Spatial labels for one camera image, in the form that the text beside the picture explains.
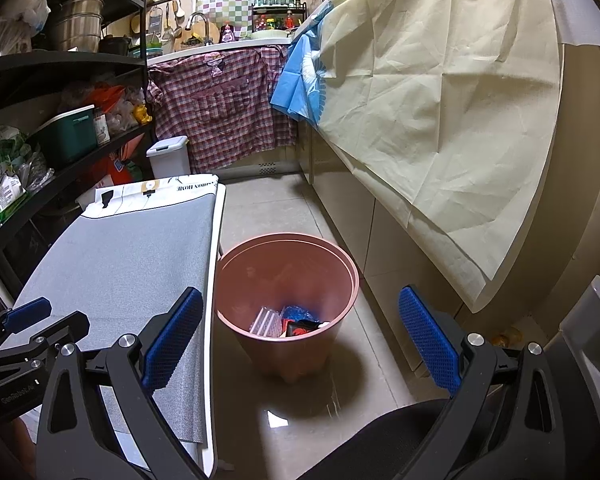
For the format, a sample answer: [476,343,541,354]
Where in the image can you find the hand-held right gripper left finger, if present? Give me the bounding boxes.
[35,286,216,480]

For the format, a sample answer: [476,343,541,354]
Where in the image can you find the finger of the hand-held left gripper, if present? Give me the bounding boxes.
[0,297,51,350]
[0,311,91,367]

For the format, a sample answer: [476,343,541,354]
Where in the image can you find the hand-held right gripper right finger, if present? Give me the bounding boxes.
[399,285,600,480]

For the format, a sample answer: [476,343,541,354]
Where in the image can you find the clear plastic tube pack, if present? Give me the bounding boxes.
[250,306,286,338]

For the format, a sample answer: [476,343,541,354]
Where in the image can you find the pink plastic bin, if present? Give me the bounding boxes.
[215,232,361,385]

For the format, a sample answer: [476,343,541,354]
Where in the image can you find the black foil packet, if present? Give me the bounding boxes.
[285,319,331,337]

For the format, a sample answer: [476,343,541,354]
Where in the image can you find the blue plastic bag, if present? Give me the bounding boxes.
[280,305,317,323]

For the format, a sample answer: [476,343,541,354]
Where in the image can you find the green and white packet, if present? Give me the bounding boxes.
[0,125,36,223]

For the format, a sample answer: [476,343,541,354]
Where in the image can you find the crumpled clear plastic bag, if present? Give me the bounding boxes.
[22,147,56,193]

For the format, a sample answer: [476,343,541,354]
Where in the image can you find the orange red bag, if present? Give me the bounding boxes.
[107,140,146,186]

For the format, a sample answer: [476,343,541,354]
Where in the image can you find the white lidded bin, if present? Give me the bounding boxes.
[146,136,191,181]

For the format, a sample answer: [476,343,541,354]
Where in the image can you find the green storage box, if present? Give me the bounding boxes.
[27,105,98,163]

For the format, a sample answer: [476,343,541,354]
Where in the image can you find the white labelled bottle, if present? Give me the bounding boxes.
[93,105,112,147]

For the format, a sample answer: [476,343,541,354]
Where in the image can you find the cream and blue sheet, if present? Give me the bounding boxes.
[270,0,600,311]

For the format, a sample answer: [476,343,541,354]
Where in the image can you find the red plaid shirt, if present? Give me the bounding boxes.
[147,45,301,171]

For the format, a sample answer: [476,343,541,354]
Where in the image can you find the black shelf rack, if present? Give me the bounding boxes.
[0,0,156,301]

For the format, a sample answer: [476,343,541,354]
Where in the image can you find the stacked steel pots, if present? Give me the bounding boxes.
[47,0,106,53]

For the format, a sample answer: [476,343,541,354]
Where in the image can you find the white plastic bag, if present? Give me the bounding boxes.
[0,0,53,56]

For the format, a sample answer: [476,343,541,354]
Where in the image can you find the metal kitchen faucet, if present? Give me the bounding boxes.
[185,11,212,46]

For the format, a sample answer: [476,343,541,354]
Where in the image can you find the black spice rack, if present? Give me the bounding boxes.
[251,0,306,33]

